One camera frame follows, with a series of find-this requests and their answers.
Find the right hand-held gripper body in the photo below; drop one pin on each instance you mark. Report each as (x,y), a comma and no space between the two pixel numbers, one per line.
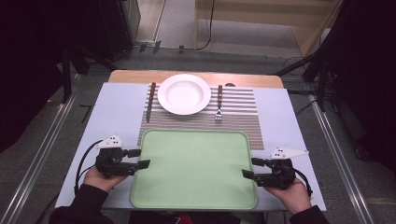
(280,174)

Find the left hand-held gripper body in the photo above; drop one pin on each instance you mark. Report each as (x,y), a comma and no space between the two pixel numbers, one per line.
(107,161)

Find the green plastic tray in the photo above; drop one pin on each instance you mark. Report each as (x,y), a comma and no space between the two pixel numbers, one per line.
(193,168)

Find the white plate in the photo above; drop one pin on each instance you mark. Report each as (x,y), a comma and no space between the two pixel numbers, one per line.
(184,95)

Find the person's left hand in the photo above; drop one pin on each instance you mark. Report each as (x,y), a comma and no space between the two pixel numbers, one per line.
(99,182)

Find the person's right hand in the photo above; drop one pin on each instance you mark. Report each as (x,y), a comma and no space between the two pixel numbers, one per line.
(292,197)

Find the striped brown placemat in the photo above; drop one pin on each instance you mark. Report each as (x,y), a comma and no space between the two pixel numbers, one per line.
(236,124)

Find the small dark round object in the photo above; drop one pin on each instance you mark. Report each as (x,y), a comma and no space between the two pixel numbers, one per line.
(229,84)

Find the black metal stand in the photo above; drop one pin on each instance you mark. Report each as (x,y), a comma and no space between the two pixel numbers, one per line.
(322,81)
(66,77)

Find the dark curtain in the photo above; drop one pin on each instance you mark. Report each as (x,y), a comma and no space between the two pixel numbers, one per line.
(31,62)
(370,77)

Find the black cabinet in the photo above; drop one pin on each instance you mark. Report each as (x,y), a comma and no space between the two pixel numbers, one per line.
(120,25)

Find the wooden platform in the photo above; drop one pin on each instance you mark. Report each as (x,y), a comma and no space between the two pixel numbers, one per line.
(299,15)

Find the metal floor rail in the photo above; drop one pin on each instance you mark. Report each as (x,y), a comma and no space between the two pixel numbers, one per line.
(34,168)
(342,168)

